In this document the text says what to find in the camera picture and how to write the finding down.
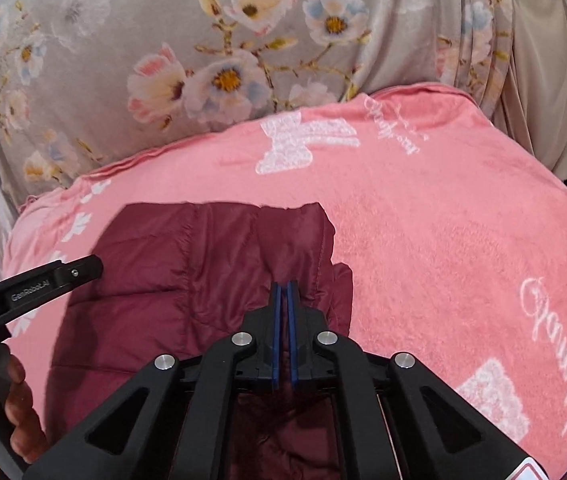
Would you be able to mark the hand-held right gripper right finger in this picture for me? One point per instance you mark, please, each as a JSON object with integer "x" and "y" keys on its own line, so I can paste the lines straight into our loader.
{"x": 292, "y": 320}

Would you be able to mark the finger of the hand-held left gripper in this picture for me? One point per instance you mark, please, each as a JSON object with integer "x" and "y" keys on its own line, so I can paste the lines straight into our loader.
{"x": 38, "y": 287}

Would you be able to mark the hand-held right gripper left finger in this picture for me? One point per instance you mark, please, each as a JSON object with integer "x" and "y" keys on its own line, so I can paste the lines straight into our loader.
{"x": 276, "y": 320}

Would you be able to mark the maroon puffer jacket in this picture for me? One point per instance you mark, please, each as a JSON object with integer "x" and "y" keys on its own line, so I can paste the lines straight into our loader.
{"x": 163, "y": 270}

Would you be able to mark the person's left hand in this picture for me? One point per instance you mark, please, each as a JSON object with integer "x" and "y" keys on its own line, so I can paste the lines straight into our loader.
{"x": 23, "y": 410}

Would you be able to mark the pink printed blanket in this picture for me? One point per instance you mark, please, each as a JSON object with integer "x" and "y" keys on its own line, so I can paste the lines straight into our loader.
{"x": 413, "y": 235}

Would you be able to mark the grey floral quilt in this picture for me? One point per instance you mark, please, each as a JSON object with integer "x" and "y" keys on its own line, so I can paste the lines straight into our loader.
{"x": 138, "y": 20}

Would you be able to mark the beige cloth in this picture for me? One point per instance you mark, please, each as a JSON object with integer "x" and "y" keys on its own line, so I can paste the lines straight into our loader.
{"x": 553, "y": 60}

